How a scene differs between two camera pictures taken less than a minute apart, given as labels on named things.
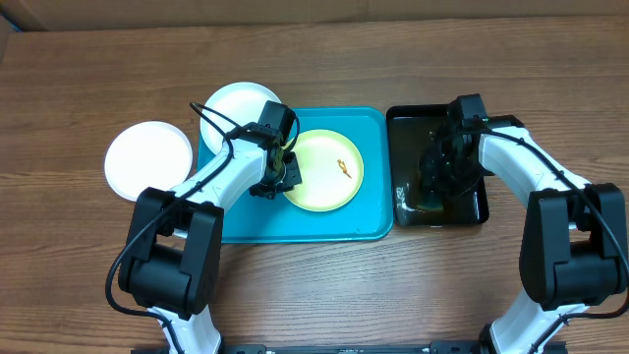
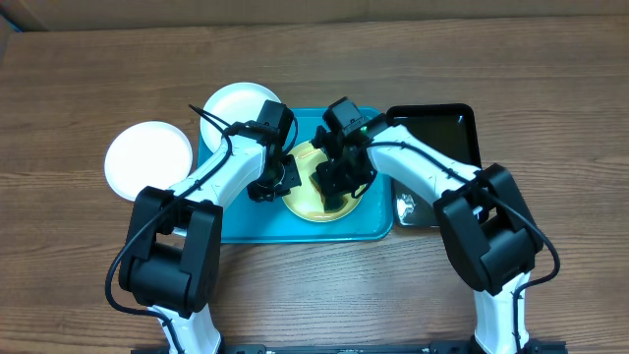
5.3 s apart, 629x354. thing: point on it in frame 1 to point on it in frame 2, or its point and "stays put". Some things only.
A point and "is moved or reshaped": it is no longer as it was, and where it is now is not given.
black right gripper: [440, 187] to [338, 178]
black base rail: [546, 347] stays put
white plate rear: [239, 102] stays put
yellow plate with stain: [331, 170] is moved or reshaped
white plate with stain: [146, 154] stays put
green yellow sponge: [430, 205] to [330, 204]
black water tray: [435, 168] stays put
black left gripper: [295, 178] stays put
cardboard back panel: [19, 16] stays put
